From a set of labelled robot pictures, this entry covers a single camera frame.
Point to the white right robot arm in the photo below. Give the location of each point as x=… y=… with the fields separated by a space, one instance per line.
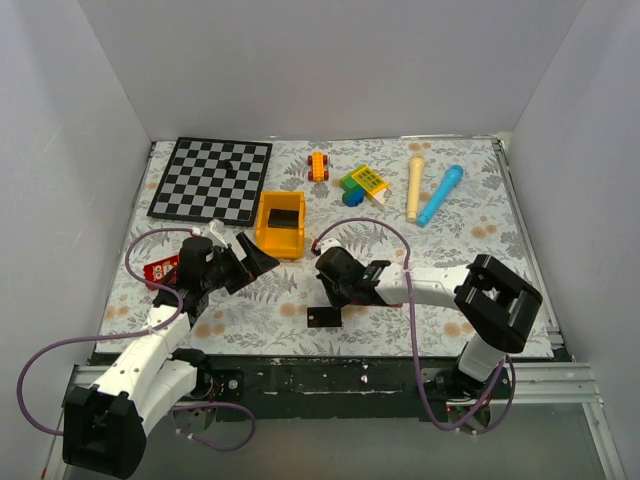
x=500 y=305

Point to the cream toy microphone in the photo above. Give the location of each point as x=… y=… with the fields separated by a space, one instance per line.
x=416 y=166

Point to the colourful toy block house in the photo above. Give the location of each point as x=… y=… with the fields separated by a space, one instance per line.
x=364 y=183

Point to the yellow plastic bin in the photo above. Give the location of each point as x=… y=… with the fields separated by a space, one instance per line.
x=280 y=225

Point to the black front table rail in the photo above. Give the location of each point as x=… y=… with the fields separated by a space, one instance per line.
x=332 y=387

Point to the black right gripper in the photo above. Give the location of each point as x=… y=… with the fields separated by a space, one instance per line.
x=334 y=300

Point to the blue toy microphone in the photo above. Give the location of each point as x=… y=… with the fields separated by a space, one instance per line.
x=450 y=180

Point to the black credit card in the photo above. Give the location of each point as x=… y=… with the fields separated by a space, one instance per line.
x=324 y=317

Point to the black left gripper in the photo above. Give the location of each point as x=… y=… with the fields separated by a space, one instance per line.
x=256 y=262

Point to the black white chessboard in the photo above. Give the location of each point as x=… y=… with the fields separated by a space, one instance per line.
x=195 y=187

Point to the orange toy car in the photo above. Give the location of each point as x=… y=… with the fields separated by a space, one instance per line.
x=318 y=163

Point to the red leather card holder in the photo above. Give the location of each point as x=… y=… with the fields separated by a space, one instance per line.
x=375 y=301

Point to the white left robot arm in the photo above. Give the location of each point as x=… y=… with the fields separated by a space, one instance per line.
x=106 y=425

